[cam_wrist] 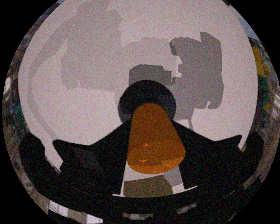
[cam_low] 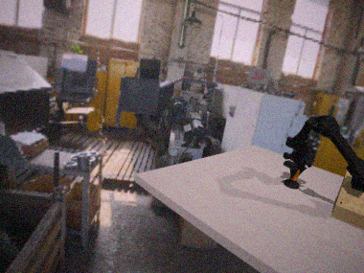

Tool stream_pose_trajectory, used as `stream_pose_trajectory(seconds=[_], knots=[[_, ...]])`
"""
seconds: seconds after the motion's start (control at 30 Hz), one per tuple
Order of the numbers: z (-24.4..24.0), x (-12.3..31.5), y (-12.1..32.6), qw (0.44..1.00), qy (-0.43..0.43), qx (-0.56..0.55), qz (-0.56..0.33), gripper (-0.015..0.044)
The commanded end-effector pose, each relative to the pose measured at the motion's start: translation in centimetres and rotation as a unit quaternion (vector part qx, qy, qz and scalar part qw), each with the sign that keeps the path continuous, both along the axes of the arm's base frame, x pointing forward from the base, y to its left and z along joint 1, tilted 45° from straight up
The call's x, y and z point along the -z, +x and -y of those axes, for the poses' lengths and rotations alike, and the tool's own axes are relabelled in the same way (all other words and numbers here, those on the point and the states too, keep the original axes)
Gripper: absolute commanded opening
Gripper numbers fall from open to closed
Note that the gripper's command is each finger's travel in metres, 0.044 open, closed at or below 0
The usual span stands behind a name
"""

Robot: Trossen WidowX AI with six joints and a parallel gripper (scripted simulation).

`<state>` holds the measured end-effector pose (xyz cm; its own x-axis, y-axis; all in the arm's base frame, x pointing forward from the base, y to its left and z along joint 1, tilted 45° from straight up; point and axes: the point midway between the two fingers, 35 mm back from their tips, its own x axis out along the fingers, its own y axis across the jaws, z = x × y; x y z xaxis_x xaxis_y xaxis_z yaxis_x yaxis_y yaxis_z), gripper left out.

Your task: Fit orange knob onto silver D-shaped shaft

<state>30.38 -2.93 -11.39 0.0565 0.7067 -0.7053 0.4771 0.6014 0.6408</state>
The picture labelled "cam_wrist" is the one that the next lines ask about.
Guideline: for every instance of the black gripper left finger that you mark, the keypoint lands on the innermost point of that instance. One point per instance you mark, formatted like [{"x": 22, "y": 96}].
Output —
[{"x": 106, "y": 156}]

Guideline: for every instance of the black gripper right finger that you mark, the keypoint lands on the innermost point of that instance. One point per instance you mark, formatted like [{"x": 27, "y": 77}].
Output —
[{"x": 201, "y": 153}]

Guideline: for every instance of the orange knob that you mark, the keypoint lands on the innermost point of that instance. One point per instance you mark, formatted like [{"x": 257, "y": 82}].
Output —
[{"x": 154, "y": 146}]

